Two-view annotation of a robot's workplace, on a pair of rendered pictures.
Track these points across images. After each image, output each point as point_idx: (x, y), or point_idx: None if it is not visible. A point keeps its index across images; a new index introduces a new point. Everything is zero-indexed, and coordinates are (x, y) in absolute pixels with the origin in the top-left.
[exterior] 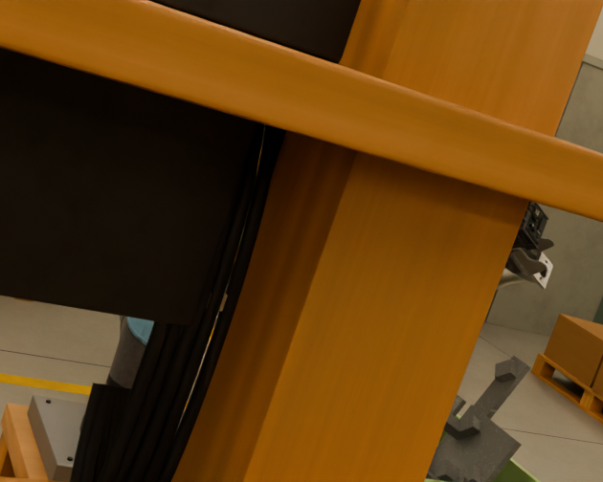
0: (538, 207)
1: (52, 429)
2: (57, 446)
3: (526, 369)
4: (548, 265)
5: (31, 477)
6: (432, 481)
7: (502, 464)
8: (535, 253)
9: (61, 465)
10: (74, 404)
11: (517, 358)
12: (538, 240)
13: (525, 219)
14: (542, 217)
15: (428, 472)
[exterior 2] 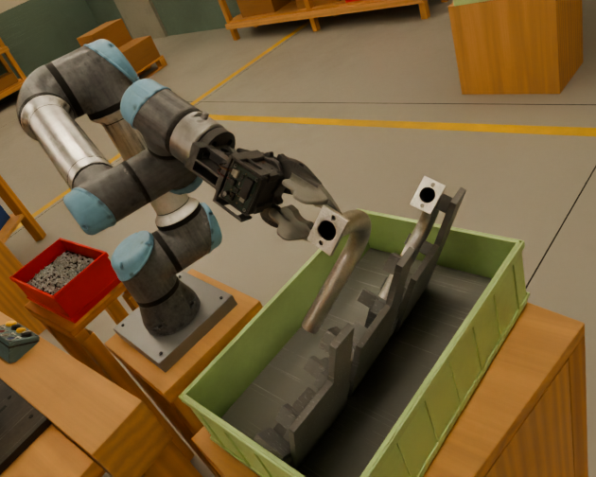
0: (240, 163)
1: None
2: (132, 313)
3: (332, 349)
4: (337, 222)
5: None
6: (223, 426)
7: (290, 440)
8: (322, 205)
9: (113, 328)
10: (191, 278)
11: (342, 328)
12: (243, 210)
13: (216, 186)
14: (246, 177)
15: (298, 406)
